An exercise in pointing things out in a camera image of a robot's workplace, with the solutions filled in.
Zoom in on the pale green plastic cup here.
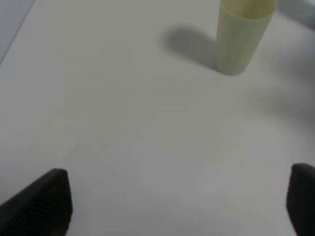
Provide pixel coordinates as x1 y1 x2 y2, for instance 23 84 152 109
215 0 277 76

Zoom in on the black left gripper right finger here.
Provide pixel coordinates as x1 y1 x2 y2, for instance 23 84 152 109
286 163 315 236

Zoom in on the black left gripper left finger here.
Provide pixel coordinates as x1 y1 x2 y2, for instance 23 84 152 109
0 169 73 236

